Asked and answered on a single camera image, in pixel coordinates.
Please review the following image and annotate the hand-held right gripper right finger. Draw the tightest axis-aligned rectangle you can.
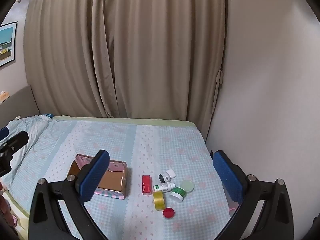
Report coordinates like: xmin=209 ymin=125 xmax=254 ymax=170
xmin=212 ymin=150 xmax=294 ymax=240

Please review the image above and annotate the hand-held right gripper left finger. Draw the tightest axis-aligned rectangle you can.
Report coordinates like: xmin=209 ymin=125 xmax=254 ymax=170
xmin=28 ymin=149 xmax=110 ymax=240

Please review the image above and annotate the cardboard box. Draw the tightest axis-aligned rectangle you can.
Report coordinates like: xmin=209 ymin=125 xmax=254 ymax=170
xmin=68 ymin=153 xmax=128 ymax=200

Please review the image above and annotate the light green round jar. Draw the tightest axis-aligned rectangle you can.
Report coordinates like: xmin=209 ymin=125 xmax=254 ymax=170
xmin=180 ymin=180 xmax=195 ymax=193

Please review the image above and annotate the green and white jar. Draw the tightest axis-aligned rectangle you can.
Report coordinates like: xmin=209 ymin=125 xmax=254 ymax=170
xmin=170 ymin=186 xmax=187 ymax=202

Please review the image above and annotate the small red box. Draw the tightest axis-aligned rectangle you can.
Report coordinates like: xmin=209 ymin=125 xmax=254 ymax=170
xmin=142 ymin=175 xmax=152 ymax=195

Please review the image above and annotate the black and white bottle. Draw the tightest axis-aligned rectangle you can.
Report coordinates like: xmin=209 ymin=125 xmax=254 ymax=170
xmin=159 ymin=169 xmax=176 ymax=184

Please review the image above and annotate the white bottle green label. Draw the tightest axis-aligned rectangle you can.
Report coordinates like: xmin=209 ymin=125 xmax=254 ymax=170
xmin=153 ymin=182 xmax=176 ymax=193

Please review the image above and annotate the red round lid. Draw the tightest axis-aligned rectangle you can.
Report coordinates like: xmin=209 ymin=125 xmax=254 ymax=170
xmin=162 ymin=207 xmax=176 ymax=219

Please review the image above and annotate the yellow tape roll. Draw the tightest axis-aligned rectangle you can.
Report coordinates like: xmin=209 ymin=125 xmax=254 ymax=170
xmin=153 ymin=191 xmax=166 ymax=211

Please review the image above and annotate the white quilt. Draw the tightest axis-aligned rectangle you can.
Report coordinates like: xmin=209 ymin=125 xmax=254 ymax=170
xmin=0 ymin=115 xmax=54 ymax=184

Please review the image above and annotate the small pink item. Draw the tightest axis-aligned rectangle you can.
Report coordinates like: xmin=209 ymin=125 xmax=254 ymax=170
xmin=229 ymin=201 xmax=240 ymax=217

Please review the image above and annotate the grey headboard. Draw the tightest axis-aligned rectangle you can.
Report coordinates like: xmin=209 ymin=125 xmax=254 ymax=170
xmin=0 ymin=85 xmax=41 ymax=128

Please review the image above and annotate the pink patterned cloth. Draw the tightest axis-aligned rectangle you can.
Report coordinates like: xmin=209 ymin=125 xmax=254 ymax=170
xmin=0 ymin=182 xmax=18 ymax=230

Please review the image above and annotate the blue checked bedspread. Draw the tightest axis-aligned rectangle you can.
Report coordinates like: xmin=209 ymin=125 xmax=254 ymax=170
xmin=0 ymin=117 xmax=241 ymax=240

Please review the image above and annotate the pale green mattress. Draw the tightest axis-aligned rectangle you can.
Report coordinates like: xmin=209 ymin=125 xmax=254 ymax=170
xmin=52 ymin=115 xmax=200 ymax=131

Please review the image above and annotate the beige curtain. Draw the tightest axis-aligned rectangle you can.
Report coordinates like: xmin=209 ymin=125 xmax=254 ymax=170
xmin=24 ymin=0 xmax=228 ymax=140

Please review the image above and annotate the framed wall picture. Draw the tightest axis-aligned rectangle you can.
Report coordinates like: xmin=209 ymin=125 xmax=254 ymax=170
xmin=0 ymin=21 xmax=18 ymax=67

